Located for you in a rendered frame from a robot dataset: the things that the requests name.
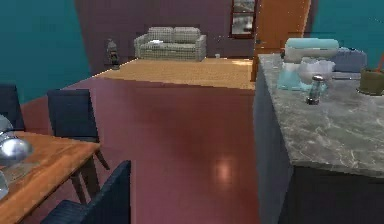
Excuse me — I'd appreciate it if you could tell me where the grey checked sofa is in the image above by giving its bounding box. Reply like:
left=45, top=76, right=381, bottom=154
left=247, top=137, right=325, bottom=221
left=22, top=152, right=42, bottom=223
left=133, top=26, right=208, bottom=62

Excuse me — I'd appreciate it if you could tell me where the dark blue dining chair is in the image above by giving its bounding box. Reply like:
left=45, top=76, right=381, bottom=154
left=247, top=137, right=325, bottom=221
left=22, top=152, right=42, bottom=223
left=40, top=159, right=132, bottom=224
left=46, top=88, right=111, bottom=171
left=0, top=83, right=26, bottom=132

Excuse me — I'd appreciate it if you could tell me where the orange room door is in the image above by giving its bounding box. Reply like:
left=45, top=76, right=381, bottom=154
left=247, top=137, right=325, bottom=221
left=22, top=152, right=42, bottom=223
left=250, top=0, right=312, bottom=83

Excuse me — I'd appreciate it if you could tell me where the glass salt shaker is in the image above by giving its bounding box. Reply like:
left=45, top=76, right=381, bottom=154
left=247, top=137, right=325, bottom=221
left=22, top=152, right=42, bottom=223
left=305, top=74, right=325, bottom=106

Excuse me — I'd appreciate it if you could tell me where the pale blue stand mixer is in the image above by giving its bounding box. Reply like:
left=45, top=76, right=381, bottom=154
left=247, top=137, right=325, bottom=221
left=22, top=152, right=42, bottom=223
left=277, top=37, right=340, bottom=92

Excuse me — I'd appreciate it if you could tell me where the grey marble kitchen counter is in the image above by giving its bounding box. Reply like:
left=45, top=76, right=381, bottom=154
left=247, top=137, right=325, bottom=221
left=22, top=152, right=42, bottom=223
left=252, top=53, right=384, bottom=224

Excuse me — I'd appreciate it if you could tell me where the brown wooden dining table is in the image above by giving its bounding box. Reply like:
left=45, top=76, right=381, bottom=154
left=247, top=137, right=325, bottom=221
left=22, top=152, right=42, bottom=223
left=0, top=130, right=102, bottom=224

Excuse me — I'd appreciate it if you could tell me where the blue grey toaster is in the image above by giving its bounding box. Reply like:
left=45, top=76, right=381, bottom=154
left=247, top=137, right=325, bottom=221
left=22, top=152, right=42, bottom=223
left=329, top=46, right=368, bottom=74

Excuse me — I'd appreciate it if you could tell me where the olive green pot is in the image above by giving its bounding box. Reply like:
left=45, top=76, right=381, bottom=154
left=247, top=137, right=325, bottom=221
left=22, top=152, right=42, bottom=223
left=356, top=67, right=384, bottom=97

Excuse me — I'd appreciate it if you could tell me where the framed wall picture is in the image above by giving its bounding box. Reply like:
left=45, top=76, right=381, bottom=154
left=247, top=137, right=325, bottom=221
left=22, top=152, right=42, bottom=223
left=230, top=0, right=258, bottom=40

